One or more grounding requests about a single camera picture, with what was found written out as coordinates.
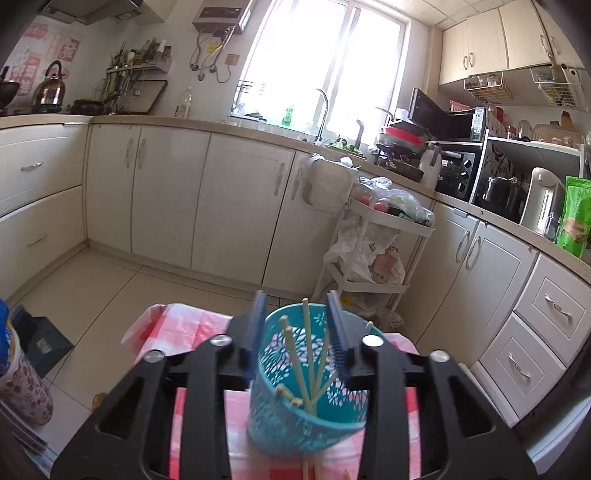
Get white hanging trash bin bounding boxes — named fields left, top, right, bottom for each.
left=305, top=154, right=362, bottom=214

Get pink wall poster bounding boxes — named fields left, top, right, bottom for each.
left=10, top=22, right=82, bottom=112

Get wall water heater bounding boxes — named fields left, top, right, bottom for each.
left=191, top=0, right=253, bottom=36

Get stainless steel kettle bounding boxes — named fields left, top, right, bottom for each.
left=31, top=60, right=68, bottom=107

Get wall utensil rack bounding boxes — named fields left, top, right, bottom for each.
left=95, top=39, right=172, bottom=114

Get black microwave oven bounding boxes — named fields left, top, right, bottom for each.
left=409, top=88, right=488, bottom=142

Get white plastic jug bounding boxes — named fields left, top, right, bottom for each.
left=418, top=142, right=443, bottom=191

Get cream kitchen base cabinets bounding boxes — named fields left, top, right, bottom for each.
left=0, top=113, right=591, bottom=428

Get stack of pans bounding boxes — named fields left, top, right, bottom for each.
left=374, top=117, right=433, bottom=182

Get red checkered plastic tablecloth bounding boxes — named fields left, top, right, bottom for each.
left=121, top=302, right=421, bottom=480

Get floral patterned bag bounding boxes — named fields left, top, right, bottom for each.
left=0, top=342, right=54, bottom=426

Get white plastic bags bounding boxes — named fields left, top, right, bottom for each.
left=325, top=226, right=408, bottom=285

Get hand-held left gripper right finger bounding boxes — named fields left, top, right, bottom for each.
left=325, top=290, right=539, bottom=480

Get white wire basket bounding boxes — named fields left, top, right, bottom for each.
left=463, top=73, right=515, bottom=106
left=530, top=65, right=587, bottom=112

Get chrome faucet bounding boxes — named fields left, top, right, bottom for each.
left=314, top=88, right=331, bottom=142

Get white trolley cart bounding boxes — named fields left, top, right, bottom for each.
left=314, top=182, right=437, bottom=334

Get plastic bags of groceries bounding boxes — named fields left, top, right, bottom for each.
left=355, top=175, right=435, bottom=228

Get green snack packet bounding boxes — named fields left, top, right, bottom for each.
left=555, top=176, right=591, bottom=260

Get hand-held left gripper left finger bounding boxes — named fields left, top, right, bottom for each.
left=50, top=290, right=269, bottom=480

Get black frying pan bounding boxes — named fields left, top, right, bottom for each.
left=71, top=97, right=112, bottom=116

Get kitchen window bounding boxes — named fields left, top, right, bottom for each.
left=231, top=0, right=410, bottom=140

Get clear plastic bottle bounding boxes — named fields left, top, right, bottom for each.
left=174, top=87, right=194, bottom=119

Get white shelf rack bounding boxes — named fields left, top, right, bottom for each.
left=471, top=129, right=588, bottom=223

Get silver electric water boiler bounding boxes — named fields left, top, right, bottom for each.
left=519, top=167, right=567, bottom=234

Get range hood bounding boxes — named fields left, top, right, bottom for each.
left=41, top=0, right=145, bottom=27

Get cream upper cabinets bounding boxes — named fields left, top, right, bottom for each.
left=438, top=0, right=583, bottom=86

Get teal perforated plastic basket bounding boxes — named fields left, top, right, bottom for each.
left=247, top=302, right=386, bottom=460

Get dark wok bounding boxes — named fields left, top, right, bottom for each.
left=0, top=67, right=22, bottom=110

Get bundle of long bamboo chopsticks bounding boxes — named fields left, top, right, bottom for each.
left=276, top=298, right=375, bottom=480

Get small glass jar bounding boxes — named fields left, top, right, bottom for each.
left=542, top=212, right=562, bottom=241

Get dark blue box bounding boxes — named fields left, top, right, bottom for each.
left=9, top=305, right=75, bottom=380

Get black toaster oven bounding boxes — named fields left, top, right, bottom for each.
left=434, top=142, right=484, bottom=202

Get stainless steel pot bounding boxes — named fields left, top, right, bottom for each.
left=475, top=175, right=528, bottom=223

